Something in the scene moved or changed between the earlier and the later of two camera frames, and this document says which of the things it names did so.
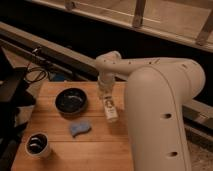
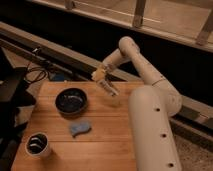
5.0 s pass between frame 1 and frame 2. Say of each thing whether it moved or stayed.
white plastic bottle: moved
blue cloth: stayed
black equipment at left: stayed
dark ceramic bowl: stayed
